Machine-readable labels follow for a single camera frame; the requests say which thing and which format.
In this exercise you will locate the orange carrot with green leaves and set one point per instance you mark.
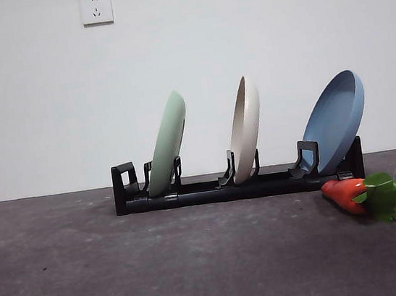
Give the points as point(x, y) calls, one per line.
point(346, 194)

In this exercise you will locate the blue plate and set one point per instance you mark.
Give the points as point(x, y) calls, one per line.
point(330, 123)

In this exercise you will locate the cream plate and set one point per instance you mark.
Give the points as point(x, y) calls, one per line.
point(245, 131)

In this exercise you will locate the green plate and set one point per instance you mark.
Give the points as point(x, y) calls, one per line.
point(164, 145)

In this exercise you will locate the white wall socket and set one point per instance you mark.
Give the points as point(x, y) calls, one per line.
point(96, 8)

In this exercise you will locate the black plate rack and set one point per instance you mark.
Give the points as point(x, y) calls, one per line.
point(226, 193)

